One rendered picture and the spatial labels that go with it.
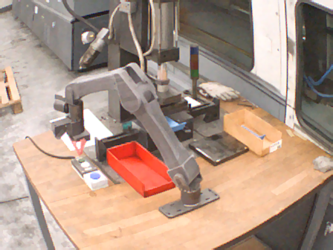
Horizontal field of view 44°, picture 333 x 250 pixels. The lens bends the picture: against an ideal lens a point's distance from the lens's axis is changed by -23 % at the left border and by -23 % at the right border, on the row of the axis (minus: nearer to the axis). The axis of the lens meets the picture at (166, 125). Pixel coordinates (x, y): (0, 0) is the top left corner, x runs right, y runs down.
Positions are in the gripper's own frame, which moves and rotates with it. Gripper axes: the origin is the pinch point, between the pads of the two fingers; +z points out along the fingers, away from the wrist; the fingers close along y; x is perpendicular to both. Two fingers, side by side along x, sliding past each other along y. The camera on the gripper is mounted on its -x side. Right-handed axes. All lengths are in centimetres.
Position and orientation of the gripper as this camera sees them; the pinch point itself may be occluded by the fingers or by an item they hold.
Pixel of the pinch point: (79, 152)
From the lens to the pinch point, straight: 175.0
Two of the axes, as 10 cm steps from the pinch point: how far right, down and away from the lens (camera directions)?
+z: -0.1, 8.8, 4.8
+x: 8.4, -2.5, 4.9
